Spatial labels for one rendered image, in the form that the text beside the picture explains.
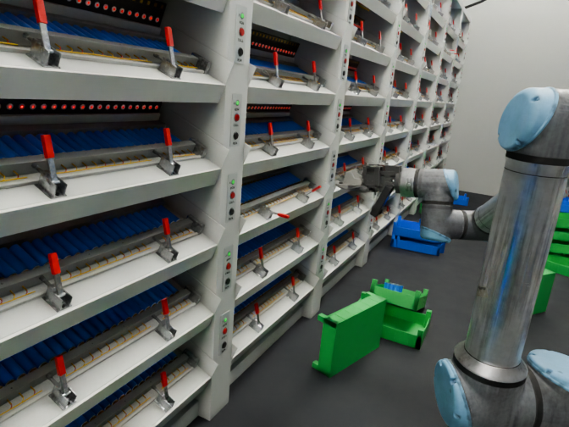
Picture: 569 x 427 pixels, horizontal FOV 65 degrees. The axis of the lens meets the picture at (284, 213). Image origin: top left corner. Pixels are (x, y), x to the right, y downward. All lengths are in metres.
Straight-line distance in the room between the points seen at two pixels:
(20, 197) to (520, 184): 0.84
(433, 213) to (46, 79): 1.06
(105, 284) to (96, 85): 0.36
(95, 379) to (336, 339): 0.80
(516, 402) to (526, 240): 0.36
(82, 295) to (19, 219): 0.20
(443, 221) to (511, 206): 0.47
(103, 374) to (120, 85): 0.55
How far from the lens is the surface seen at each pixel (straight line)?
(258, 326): 1.48
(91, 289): 0.88
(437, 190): 1.39
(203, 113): 1.09
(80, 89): 0.78
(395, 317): 2.03
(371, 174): 1.45
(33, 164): 0.80
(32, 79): 0.73
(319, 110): 1.70
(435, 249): 2.91
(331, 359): 1.55
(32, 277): 0.85
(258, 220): 1.31
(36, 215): 0.76
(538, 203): 0.94
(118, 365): 1.01
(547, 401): 1.16
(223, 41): 1.06
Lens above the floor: 0.91
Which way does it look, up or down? 16 degrees down
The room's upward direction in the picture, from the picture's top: 5 degrees clockwise
